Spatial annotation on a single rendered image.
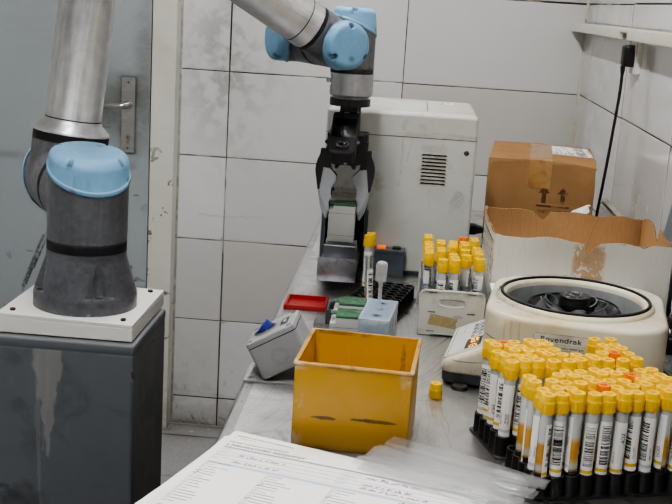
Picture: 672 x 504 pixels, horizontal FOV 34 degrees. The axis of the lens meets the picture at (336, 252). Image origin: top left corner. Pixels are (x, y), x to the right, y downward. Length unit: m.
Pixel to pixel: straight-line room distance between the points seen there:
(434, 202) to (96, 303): 0.70
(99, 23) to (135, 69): 1.64
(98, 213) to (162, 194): 1.79
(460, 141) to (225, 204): 1.52
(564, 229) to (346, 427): 0.86
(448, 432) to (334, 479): 0.23
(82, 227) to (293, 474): 0.59
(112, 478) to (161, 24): 1.92
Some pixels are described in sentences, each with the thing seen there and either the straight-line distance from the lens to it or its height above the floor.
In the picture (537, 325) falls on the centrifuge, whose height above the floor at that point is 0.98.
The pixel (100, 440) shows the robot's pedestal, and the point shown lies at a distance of 1.63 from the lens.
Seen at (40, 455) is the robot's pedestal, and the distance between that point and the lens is 1.67.
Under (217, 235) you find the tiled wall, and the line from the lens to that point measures 3.42.
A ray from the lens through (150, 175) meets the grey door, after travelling 3.37.
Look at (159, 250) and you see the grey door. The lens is 3.41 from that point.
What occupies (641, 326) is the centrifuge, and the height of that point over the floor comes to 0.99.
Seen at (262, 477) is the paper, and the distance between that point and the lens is 1.13.
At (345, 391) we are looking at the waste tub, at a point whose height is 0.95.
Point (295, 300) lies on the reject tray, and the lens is 1.81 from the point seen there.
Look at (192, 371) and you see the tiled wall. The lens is 3.56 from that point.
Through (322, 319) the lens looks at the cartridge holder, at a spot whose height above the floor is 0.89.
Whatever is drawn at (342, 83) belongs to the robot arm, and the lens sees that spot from 1.88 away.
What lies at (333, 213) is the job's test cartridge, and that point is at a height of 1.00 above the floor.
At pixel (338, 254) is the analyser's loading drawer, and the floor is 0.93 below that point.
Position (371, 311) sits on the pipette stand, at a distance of 1.42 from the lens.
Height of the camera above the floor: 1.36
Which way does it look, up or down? 13 degrees down
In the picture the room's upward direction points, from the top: 4 degrees clockwise
